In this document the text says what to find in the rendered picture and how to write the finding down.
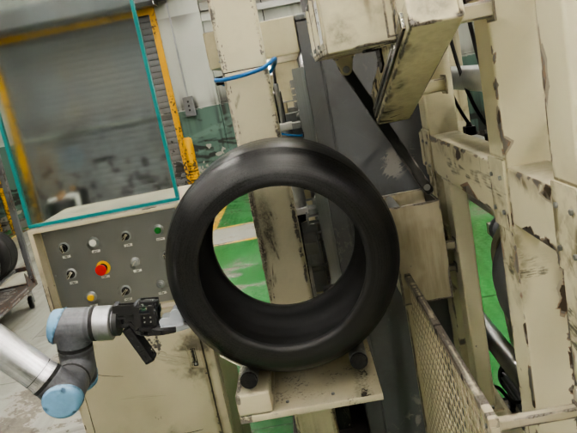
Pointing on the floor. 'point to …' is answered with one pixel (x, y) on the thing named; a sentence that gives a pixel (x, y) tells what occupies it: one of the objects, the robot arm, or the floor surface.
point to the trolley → (9, 295)
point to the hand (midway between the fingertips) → (191, 325)
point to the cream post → (269, 235)
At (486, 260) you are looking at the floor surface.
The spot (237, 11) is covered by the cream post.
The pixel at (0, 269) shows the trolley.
